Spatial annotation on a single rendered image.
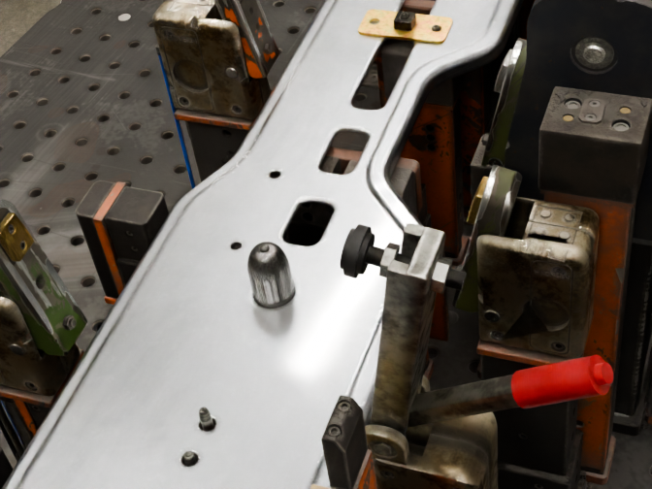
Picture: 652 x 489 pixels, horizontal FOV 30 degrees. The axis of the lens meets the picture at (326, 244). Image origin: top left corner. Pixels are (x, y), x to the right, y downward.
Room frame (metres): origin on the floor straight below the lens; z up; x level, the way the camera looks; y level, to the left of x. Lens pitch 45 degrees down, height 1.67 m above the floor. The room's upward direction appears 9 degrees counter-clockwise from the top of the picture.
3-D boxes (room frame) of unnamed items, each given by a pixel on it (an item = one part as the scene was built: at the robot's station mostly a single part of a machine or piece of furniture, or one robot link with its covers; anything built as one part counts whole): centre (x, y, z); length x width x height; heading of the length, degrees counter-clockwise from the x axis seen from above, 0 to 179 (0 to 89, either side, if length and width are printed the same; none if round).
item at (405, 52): (0.91, -0.12, 0.84); 0.13 x 0.05 x 0.29; 64
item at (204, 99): (0.94, 0.08, 0.87); 0.12 x 0.09 x 0.35; 64
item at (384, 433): (0.42, -0.02, 1.06); 0.03 x 0.01 x 0.03; 64
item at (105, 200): (0.75, 0.17, 0.84); 0.11 x 0.08 x 0.29; 64
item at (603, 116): (0.62, -0.20, 0.91); 0.07 x 0.05 x 0.42; 64
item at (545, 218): (0.57, -0.15, 0.88); 0.11 x 0.09 x 0.37; 64
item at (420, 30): (0.92, -0.10, 1.01); 0.08 x 0.04 x 0.01; 64
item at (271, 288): (0.62, 0.04, 1.02); 0.03 x 0.03 x 0.07
